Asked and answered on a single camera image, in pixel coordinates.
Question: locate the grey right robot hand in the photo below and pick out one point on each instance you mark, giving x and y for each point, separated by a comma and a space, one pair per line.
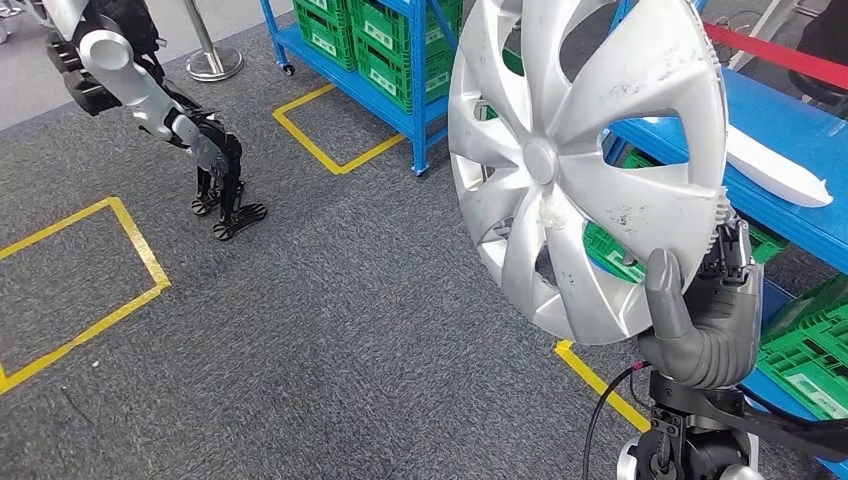
729, 298

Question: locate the bystander robot grey hand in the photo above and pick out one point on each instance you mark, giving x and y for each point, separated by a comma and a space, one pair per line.
208, 159

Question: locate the silver grey wheel hubcap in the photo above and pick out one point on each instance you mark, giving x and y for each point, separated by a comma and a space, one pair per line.
596, 132

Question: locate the bystander robot silver arm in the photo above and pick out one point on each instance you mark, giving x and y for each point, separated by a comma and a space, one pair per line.
126, 79

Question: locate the blue metal shelf rack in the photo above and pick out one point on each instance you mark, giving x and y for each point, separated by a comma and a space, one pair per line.
795, 112
418, 139

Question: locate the black bystander humanoid robot body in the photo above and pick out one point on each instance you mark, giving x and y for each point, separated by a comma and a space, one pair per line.
232, 179

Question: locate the yellow floor tape line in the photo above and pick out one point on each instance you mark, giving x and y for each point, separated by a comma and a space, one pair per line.
311, 142

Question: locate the white curved plastic panel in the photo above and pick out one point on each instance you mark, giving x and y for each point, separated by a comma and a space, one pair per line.
782, 173

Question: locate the black round stool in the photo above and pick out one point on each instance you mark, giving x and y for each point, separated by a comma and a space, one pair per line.
821, 86

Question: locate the red barrier belt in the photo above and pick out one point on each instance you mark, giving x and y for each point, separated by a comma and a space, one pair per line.
775, 56

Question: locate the chrome barrier stanchion post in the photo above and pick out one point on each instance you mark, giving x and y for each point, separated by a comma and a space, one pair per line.
213, 63

